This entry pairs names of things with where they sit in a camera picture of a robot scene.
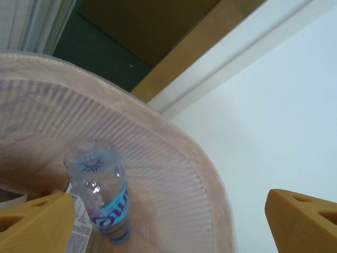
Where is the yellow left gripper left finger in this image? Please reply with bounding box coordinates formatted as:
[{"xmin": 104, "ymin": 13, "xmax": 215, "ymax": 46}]
[{"xmin": 0, "ymin": 192, "xmax": 77, "ymax": 253}]

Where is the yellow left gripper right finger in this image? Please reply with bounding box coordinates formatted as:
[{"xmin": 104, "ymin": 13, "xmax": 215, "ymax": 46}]
[{"xmin": 265, "ymin": 188, "xmax": 337, "ymax": 253}]

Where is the small clear bottle cyan label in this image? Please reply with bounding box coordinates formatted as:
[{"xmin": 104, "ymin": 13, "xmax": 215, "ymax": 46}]
[{"xmin": 63, "ymin": 139, "xmax": 131, "ymax": 244}]

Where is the beige ribbed plastic bin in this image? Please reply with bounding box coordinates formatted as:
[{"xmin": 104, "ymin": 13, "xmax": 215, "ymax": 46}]
[{"xmin": 0, "ymin": 52, "xmax": 239, "ymax": 253}]

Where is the translucent pink bin liner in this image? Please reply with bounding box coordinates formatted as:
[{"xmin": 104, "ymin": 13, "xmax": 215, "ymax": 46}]
[{"xmin": 0, "ymin": 52, "xmax": 239, "ymax": 253}]

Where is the brown wooden door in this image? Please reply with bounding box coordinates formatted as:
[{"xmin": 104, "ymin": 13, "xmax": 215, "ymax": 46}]
[{"xmin": 75, "ymin": 0, "xmax": 265, "ymax": 105}]

